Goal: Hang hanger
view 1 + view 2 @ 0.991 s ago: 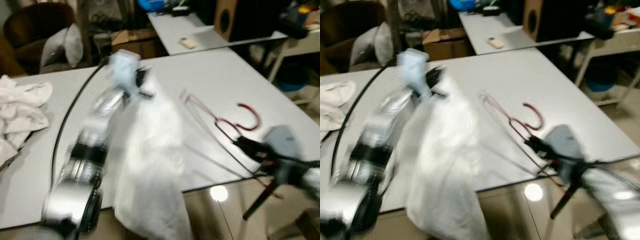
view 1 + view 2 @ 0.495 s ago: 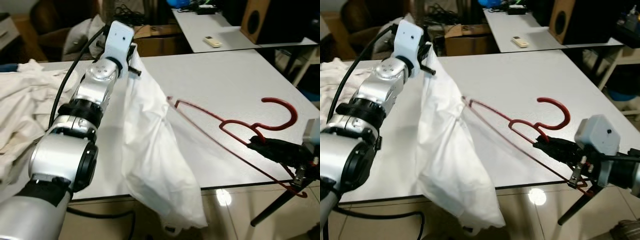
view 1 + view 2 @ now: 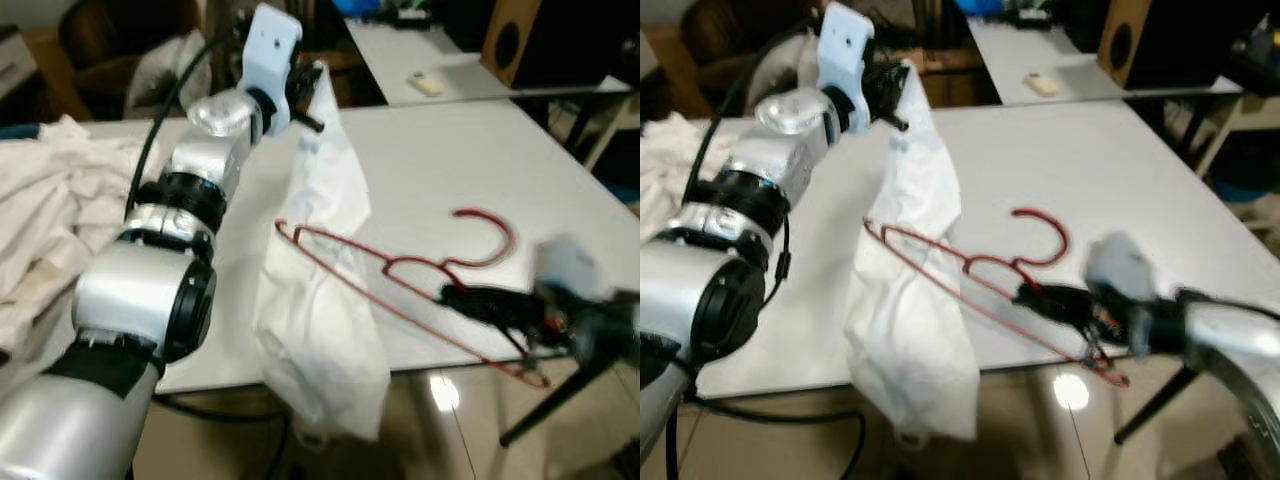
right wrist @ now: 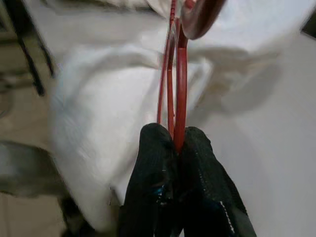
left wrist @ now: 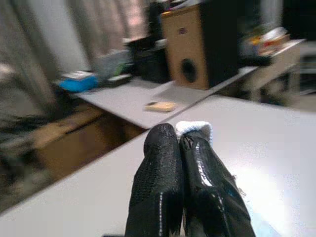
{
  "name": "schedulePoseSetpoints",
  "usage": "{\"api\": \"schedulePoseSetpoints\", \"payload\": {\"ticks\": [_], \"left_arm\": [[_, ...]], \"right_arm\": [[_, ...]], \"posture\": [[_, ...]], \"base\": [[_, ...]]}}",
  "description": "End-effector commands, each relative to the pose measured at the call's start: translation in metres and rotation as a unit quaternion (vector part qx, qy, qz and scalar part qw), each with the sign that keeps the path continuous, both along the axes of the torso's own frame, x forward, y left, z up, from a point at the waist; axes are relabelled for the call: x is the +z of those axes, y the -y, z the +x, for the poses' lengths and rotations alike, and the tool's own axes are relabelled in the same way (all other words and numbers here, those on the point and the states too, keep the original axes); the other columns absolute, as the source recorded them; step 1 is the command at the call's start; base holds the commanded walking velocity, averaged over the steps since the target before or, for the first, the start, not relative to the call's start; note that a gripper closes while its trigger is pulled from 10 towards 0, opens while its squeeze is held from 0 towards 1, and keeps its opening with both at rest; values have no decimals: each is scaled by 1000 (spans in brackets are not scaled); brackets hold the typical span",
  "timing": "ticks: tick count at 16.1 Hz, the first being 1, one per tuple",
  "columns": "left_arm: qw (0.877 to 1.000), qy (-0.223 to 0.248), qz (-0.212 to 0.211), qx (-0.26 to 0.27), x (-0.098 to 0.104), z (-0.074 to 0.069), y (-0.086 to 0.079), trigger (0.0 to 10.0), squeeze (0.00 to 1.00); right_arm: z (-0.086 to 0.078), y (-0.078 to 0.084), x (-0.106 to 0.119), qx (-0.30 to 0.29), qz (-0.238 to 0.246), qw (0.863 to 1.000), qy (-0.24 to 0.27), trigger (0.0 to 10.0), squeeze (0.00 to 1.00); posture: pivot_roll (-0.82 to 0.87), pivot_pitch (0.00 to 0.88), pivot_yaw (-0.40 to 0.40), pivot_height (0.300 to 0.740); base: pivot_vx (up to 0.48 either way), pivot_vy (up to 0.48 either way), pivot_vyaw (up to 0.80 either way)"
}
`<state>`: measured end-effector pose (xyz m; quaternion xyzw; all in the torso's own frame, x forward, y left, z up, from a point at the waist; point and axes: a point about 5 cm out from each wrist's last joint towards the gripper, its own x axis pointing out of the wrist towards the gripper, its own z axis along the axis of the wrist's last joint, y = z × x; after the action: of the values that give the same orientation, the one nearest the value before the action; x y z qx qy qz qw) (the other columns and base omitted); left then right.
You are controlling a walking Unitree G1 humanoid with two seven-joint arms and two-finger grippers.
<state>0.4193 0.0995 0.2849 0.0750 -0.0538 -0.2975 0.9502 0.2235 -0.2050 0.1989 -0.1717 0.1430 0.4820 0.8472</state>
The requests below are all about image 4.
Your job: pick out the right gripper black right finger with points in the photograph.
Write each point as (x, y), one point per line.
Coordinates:
(205, 192)

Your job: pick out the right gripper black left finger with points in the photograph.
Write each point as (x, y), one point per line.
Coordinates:
(153, 172)

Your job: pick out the red plastic hanger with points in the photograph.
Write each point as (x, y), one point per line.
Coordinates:
(170, 98)
(181, 98)

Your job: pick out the white polo shirt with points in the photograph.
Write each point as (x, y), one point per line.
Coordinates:
(111, 111)

